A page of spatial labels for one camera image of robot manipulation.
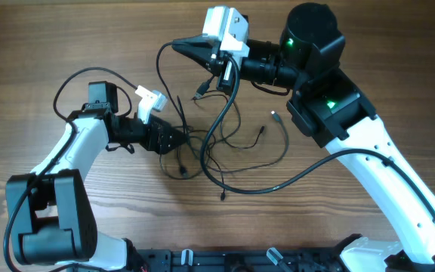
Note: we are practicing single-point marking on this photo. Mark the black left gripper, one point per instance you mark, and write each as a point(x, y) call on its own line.
point(161, 146)

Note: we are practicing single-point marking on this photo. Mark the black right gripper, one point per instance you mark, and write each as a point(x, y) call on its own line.
point(198, 49)

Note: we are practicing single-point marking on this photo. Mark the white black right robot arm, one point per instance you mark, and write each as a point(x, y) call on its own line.
point(328, 107)

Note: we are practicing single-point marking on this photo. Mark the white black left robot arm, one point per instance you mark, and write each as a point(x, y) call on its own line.
point(51, 220)

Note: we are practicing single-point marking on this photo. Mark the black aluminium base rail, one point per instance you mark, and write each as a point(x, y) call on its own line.
point(301, 260)

